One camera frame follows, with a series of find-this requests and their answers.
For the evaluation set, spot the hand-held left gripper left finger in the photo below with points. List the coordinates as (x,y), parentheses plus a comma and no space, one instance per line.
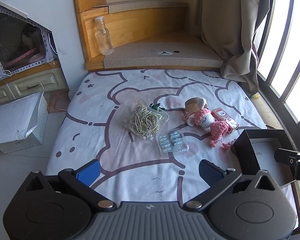
(88,172)

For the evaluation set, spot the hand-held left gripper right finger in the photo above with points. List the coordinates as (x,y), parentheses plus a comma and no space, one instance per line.
(210,173)

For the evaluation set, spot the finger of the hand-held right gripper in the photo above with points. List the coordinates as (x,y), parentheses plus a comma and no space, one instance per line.
(288,157)

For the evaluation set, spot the black box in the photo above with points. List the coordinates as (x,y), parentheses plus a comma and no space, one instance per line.
(247,152)

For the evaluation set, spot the small red and white box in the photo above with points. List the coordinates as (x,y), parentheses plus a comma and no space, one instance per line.
(227,121)

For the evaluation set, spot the clear blister pack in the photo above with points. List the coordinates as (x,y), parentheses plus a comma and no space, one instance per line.
(171,142)

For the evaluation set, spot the pink crochet doll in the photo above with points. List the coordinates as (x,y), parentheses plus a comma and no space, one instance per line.
(205,118)

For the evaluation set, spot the small yellow object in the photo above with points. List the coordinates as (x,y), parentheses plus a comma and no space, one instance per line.
(254,96)

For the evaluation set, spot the round wooden disc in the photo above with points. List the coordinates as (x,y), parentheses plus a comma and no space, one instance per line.
(191,103)

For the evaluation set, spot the dark window bars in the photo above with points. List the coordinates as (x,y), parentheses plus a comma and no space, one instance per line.
(265,87)

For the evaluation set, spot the orange plastic basket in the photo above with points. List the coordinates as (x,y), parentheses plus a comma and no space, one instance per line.
(60,102)

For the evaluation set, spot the bear print bedsheet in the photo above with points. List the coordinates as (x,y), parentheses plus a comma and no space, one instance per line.
(140,85)

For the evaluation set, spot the cream cabinet with drawers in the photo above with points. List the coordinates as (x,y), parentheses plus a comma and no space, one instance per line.
(35,80)

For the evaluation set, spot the beige bear face cushion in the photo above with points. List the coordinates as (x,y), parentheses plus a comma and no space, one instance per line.
(140,55)

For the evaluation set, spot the clear plastic bottle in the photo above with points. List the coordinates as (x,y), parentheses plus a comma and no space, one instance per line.
(103,37)

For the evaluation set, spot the beige curtain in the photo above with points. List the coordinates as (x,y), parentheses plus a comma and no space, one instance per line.
(227,30)

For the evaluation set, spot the perforated metal rack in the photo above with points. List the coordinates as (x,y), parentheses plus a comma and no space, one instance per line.
(43,37)

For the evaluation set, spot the wooden window bench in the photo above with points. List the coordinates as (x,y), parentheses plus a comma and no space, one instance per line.
(140,22)

